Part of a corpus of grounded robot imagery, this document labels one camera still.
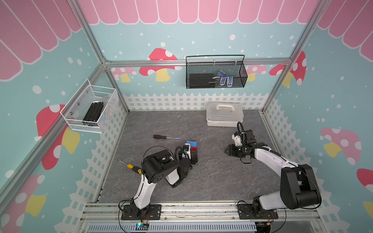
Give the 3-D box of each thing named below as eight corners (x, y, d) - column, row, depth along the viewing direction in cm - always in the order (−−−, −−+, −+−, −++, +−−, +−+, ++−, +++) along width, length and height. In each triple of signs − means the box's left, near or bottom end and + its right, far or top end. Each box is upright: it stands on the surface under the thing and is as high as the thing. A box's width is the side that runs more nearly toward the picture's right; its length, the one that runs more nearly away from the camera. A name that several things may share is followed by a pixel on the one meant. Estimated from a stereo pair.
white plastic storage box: (207, 129, 111) (208, 118, 101) (205, 107, 127) (206, 95, 117) (243, 129, 111) (249, 118, 101) (237, 107, 127) (241, 95, 116)
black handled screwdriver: (153, 138, 107) (152, 136, 105) (154, 136, 108) (153, 134, 106) (179, 141, 105) (179, 139, 103) (180, 139, 106) (180, 137, 104)
